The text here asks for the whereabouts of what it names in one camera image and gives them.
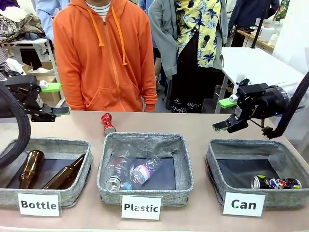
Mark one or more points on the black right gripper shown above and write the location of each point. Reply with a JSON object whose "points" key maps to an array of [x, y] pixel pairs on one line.
{"points": [[253, 101]]}

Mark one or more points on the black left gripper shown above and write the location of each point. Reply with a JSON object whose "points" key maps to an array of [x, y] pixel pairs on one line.
{"points": [[21, 91]]}

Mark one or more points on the red crushed can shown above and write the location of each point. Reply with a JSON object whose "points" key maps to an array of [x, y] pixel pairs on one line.
{"points": [[108, 124]]}

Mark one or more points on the brown glass bottle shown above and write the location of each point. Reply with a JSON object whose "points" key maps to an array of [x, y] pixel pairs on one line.
{"points": [[31, 166], [65, 174]]}

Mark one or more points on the colourful crushed can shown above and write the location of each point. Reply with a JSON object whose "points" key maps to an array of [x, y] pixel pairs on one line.
{"points": [[287, 183]]}

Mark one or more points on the large clear plastic bottle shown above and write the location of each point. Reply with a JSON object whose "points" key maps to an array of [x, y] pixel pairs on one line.
{"points": [[118, 169]]}

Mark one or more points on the clear bottle with pink label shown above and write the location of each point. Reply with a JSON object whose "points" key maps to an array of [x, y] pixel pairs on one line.
{"points": [[141, 174]]}

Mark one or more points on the person's left forearm orange sleeve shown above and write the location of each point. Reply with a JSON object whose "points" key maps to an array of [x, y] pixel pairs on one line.
{"points": [[149, 87]]}

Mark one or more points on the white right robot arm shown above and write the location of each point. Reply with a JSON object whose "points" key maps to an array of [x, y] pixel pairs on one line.
{"points": [[277, 101]]}

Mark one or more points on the person's right forearm orange sleeve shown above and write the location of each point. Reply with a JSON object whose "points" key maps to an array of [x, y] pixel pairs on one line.
{"points": [[61, 82]]}

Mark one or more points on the grey fabric basket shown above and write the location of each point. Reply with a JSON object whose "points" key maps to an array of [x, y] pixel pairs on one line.
{"points": [[77, 193], [144, 142], [285, 199]]}

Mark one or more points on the white Can label sign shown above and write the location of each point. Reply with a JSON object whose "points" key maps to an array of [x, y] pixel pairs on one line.
{"points": [[243, 204]]}

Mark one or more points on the cardboard box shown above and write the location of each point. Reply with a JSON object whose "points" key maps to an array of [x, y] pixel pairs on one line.
{"points": [[47, 77]]}

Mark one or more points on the grey table leg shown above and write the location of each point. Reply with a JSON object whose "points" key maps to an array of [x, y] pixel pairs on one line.
{"points": [[220, 91]]}

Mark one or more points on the checkered cloth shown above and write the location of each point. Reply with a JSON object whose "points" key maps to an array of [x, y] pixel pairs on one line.
{"points": [[3, 62]]}

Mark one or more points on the person in orange hoodie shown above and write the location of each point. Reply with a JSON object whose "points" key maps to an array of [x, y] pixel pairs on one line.
{"points": [[96, 60]]}

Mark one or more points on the white side table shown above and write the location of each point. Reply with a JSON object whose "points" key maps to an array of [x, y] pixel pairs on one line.
{"points": [[29, 41]]}

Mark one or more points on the wooden desk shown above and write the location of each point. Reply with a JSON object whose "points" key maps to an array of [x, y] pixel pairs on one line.
{"points": [[256, 39]]}

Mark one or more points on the pile of patterned clothes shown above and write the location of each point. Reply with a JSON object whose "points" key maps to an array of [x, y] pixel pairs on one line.
{"points": [[17, 26]]}

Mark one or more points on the person in light blue shirt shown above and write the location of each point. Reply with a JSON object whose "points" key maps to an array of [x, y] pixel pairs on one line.
{"points": [[46, 19]]}

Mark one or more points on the white plastic container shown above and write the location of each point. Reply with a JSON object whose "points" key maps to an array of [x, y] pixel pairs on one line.
{"points": [[266, 33]]}

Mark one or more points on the person in floral shirt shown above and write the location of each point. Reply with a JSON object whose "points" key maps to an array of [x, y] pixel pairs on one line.
{"points": [[200, 24]]}

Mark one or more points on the black pole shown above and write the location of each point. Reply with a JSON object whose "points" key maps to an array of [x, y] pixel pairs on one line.
{"points": [[259, 24]]}

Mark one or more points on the person in dark clothes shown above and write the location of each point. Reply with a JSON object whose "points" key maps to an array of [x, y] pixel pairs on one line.
{"points": [[251, 12]]}

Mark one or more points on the white Bottle label sign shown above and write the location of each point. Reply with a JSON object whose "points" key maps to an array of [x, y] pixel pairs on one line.
{"points": [[38, 205]]}

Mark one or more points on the white Plastic label sign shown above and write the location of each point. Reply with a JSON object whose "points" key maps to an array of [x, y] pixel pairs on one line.
{"points": [[141, 207]]}

